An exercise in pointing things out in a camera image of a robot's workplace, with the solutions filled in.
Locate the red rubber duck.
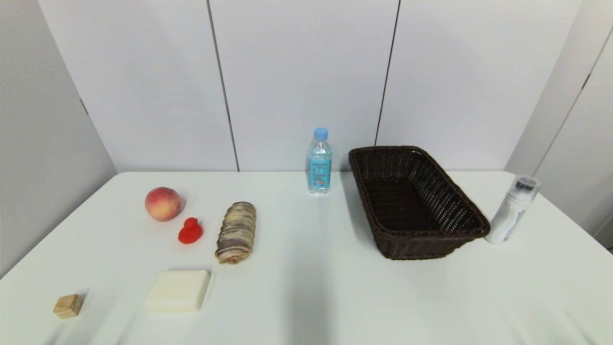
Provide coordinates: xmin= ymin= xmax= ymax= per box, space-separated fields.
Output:
xmin=178 ymin=217 xmax=204 ymax=245

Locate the cream rectangular block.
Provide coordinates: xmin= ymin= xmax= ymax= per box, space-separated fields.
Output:
xmin=144 ymin=270 xmax=211 ymax=313

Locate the small wooden cube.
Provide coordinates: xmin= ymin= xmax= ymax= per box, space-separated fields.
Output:
xmin=53 ymin=294 xmax=84 ymax=319

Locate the peach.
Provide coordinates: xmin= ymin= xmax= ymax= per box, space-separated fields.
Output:
xmin=145 ymin=187 xmax=182 ymax=222

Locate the clear water bottle blue label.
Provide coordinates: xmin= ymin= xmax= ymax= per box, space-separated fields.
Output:
xmin=306 ymin=127 xmax=333 ymax=195

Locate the white plastic lotion bottle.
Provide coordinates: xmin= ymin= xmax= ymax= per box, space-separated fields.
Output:
xmin=485 ymin=175 xmax=541 ymax=244

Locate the marbled bread roll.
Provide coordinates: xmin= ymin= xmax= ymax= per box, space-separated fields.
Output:
xmin=215 ymin=202 xmax=257 ymax=265

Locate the dark brown wicker basket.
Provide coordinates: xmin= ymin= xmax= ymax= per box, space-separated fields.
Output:
xmin=348 ymin=146 xmax=491 ymax=260

